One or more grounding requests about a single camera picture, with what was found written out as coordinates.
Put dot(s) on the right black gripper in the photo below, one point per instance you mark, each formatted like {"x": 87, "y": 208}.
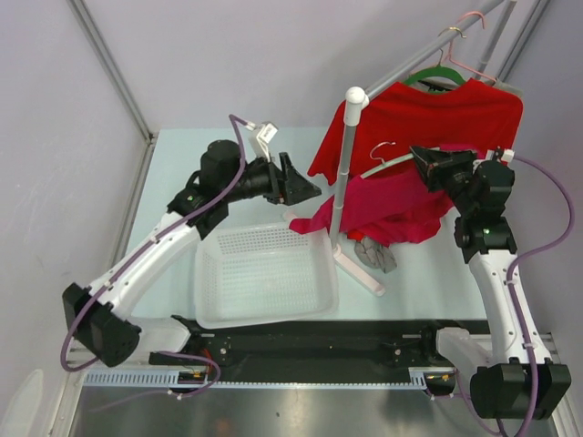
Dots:
{"x": 434, "y": 164}

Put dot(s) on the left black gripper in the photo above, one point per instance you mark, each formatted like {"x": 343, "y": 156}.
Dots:
{"x": 294, "y": 186}

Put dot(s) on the pale green hanger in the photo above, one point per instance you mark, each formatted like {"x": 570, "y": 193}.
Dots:
{"x": 384, "y": 163}

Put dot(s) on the magenta t shirt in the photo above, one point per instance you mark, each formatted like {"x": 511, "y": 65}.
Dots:
{"x": 392, "y": 206}

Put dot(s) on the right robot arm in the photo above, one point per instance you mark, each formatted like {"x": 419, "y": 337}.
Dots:
{"x": 517, "y": 377}

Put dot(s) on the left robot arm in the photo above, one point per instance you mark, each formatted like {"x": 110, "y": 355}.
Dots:
{"x": 97, "y": 314}

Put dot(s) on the red t shirt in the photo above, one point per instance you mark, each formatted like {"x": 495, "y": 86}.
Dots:
{"x": 474, "y": 115}

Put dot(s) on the dark green hanger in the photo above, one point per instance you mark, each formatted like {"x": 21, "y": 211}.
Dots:
{"x": 436, "y": 79}

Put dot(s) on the grey garment behind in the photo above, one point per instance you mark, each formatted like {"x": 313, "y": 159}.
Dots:
{"x": 504, "y": 86}

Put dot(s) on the white perforated plastic basket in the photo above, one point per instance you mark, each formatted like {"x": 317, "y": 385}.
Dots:
{"x": 263, "y": 274}

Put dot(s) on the grey cloth on table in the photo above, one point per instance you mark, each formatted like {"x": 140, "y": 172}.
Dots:
{"x": 375, "y": 255}

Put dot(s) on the grey clothes rack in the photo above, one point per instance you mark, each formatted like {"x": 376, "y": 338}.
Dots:
{"x": 357, "y": 99}

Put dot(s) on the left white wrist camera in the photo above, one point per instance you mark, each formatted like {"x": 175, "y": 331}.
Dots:
{"x": 261, "y": 137}

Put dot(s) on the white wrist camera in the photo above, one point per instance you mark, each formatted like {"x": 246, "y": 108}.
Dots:
{"x": 261, "y": 137}
{"x": 502, "y": 155}

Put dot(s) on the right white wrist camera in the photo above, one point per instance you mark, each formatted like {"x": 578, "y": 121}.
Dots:
{"x": 502, "y": 155}

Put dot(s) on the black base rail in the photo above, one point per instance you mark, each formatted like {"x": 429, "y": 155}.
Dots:
{"x": 367, "y": 346}

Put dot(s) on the white slotted cable duct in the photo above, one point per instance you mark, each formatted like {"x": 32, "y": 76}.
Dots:
{"x": 439, "y": 381}

